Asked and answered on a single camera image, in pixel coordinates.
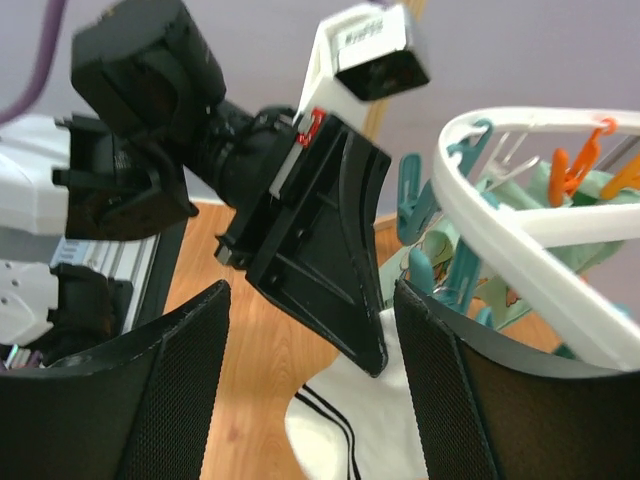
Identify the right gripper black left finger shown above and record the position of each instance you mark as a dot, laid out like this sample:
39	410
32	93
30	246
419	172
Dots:
136	407

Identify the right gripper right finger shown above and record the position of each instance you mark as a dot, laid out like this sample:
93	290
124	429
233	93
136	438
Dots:
489	407

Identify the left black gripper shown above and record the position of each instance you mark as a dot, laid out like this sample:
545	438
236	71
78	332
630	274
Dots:
304	192

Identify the white round clip hanger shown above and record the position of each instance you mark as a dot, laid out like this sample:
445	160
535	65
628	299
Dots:
516	243

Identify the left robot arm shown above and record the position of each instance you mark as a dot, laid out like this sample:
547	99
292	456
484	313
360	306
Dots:
155	88

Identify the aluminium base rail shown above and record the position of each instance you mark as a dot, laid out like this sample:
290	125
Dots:
142	269

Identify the wooden drying rack frame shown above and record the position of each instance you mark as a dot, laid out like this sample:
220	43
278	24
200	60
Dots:
378	110

